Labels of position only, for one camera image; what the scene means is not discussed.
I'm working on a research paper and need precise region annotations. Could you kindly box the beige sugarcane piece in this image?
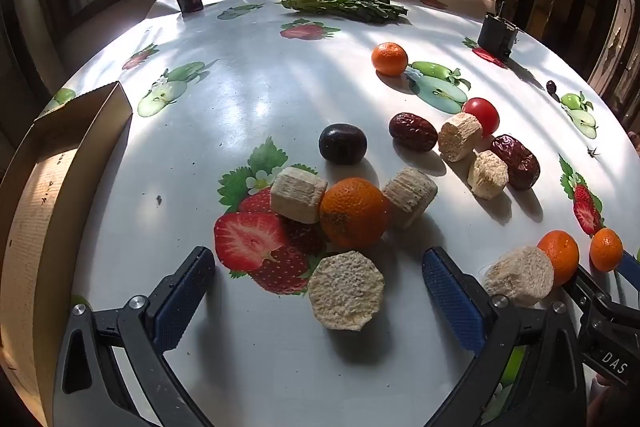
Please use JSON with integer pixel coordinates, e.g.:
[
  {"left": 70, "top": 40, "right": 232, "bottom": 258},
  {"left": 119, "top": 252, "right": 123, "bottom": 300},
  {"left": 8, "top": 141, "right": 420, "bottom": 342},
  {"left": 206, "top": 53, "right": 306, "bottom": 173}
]
[
  {"left": 307, "top": 251, "right": 386, "bottom": 332},
  {"left": 270, "top": 167, "right": 328, "bottom": 224},
  {"left": 382, "top": 168, "right": 438, "bottom": 229},
  {"left": 482, "top": 246, "right": 556, "bottom": 307}
]

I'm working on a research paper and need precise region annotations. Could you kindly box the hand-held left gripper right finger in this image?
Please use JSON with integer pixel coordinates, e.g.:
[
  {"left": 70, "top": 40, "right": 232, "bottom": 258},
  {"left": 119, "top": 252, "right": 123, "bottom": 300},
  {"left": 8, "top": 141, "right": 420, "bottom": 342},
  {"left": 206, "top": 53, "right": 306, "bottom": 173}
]
[{"left": 421, "top": 246, "right": 588, "bottom": 427}]

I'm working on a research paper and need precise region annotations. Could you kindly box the red jujube date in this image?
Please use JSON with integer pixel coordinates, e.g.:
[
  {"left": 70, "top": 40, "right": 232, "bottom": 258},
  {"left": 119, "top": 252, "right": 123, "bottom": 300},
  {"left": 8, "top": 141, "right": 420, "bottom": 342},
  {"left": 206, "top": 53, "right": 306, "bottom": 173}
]
[
  {"left": 491, "top": 134, "right": 541, "bottom": 191},
  {"left": 389, "top": 112, "right": 439, "bottom": 152}
]

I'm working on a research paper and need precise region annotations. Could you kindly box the beige cake piece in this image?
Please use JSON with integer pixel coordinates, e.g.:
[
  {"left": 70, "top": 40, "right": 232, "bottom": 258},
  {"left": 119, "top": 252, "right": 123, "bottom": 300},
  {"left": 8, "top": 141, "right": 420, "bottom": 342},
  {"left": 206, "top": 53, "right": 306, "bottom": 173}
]
[
  {"left": 438, "top": 113, "right": 483, "bottom": 162},
  {"left": 467, "top": 150, "right": 509, "bottom": 200}
]

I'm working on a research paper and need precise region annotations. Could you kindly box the fruit print tablecloth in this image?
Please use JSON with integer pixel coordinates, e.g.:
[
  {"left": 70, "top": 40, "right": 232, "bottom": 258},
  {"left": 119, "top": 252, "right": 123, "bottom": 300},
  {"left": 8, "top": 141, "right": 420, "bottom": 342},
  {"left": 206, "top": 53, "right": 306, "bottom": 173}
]
[{"left": 37, "top": 0, "right": 640, "bottom": 427}]

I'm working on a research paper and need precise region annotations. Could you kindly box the green leafy vegetable bunch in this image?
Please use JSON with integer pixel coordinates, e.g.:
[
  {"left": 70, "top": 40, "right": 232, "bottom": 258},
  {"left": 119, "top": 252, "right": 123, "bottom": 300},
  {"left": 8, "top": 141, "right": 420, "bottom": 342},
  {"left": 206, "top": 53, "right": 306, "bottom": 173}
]
[{"left": 276, "top": 0, "right": 408, "bottom": 24}]

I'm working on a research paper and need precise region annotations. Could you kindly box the dark purple plum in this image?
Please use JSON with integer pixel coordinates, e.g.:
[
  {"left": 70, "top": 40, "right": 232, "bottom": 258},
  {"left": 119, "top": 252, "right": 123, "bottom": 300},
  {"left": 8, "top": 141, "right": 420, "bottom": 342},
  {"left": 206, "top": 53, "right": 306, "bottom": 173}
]
[{"left": 319, "top": 123, "right": 368, "bottom": 165}]

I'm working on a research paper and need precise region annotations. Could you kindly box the large orange mandarin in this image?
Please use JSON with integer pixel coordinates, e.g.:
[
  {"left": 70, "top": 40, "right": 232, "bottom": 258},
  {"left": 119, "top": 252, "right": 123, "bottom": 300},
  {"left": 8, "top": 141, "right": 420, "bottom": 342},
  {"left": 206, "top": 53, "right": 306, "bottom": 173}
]
[{"left": 320, "top": 177, "right": 391, "bottom": 249}]

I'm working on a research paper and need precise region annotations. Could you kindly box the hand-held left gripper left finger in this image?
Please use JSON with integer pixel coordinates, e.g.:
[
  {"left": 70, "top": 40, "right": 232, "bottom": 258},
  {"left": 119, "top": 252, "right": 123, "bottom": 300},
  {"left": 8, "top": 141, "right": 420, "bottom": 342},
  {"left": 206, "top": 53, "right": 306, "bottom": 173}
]
[{"left": 52, "top": 246, "right": 217, "bottom": 427}]

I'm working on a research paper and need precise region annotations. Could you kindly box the small orange mandarin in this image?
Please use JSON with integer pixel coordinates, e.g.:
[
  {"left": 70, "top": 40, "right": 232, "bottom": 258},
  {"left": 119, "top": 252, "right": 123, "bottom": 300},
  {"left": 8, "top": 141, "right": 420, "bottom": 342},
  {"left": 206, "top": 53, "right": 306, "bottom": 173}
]
[
  {"left": 590, "top": 228, "right": 624, "bottom": 273},
  {"left": 371, "top": 42, "right": 409, "bottom": 76},
  {"left": 537, "top": 230, "right": 581, "bottom": 287}
]

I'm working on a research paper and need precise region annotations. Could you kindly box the red tomato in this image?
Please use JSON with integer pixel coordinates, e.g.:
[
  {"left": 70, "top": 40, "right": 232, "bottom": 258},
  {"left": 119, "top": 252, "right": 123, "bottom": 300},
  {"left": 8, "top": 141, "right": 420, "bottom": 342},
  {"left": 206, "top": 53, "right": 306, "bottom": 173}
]
[{"left": 462, "top": 97, "right": 501, "bottom": 135}]

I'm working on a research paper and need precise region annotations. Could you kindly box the beige cake piece upper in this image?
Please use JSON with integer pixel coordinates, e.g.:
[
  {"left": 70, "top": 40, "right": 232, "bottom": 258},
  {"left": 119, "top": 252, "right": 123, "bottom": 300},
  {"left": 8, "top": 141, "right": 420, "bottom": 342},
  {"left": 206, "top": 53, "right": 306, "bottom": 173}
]
[{"left": 438, "top": 113, "right": 483, "bottom": 162}]

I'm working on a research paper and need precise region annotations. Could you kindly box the beige cake piece right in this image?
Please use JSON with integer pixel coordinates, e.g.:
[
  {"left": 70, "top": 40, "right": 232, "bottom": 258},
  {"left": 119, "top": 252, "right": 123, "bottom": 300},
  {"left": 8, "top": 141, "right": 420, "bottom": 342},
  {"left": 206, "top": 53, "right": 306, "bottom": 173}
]
[{"left": 467, "top": 150, "right": 509, "bottom": 200}]

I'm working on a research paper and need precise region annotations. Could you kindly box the cardboard box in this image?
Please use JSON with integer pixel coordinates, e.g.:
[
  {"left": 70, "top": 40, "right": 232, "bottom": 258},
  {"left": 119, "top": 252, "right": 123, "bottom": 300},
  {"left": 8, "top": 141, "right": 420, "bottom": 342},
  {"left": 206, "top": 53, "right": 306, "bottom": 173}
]
[{"left": 0, "top": 81, "right": 134, "bottom": 413}]

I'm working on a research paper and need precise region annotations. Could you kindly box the black container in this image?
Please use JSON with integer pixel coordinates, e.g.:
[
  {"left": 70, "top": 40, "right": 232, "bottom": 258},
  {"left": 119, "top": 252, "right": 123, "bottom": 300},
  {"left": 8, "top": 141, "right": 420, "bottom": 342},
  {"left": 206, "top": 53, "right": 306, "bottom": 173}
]
[{"left": 477, "top": 0, "right": 521, "bottom": 59}]

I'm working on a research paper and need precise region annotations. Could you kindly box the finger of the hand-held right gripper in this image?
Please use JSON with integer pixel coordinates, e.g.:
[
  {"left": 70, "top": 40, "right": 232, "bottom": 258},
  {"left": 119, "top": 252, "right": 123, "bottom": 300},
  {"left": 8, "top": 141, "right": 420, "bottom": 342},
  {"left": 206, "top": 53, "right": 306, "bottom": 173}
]
[
  {"left": 562, "top": 264, "right": 611, "bottom": 308},
  {"left": 617, "top": 249, "right": 640, "bottom": 280}
]

